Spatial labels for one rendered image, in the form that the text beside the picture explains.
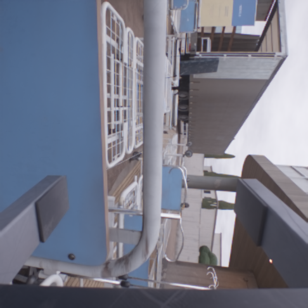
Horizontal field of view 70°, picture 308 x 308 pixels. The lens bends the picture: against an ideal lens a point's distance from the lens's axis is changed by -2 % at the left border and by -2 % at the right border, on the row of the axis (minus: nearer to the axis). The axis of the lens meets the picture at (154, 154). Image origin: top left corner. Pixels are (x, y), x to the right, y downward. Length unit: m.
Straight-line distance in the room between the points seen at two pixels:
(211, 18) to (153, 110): 9.46
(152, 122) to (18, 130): 0.16
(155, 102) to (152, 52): 0.05
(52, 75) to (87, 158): 0.09
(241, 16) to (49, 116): 9.61
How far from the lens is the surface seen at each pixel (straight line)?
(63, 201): 0.17
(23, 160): 0.31
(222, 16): 9.70
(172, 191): 3.61
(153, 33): 0.23
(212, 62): 8.30
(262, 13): 11.03
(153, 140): 0.23
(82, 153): 0.26
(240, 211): 0.17
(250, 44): 12.42
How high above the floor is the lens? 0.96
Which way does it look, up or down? 9 degrees down
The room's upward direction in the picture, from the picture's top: 94 degrees clockwise
